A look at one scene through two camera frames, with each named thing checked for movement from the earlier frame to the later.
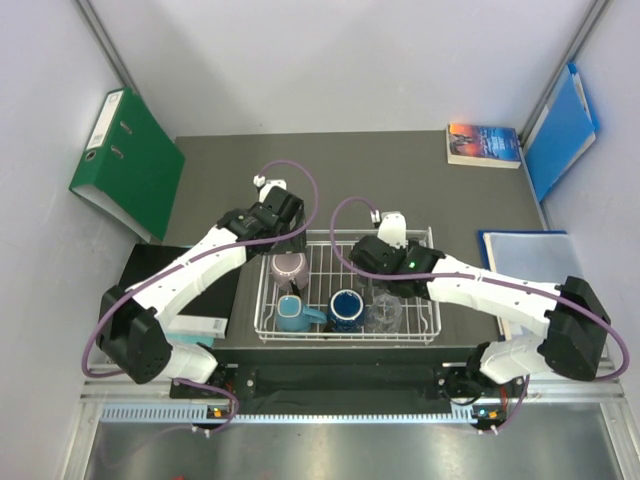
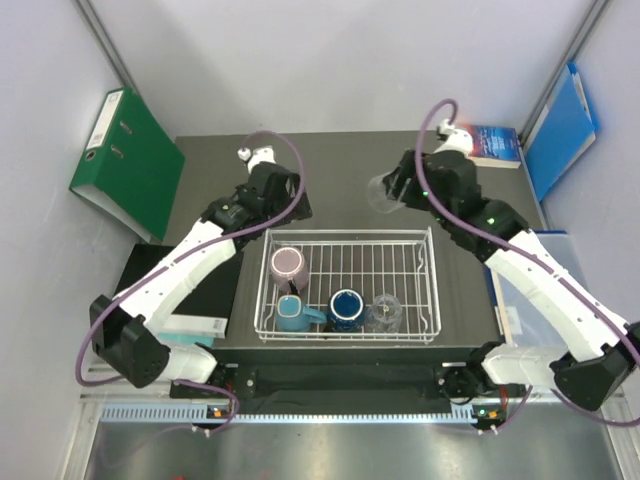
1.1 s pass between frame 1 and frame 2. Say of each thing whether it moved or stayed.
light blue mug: stayed
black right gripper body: moved
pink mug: stayed
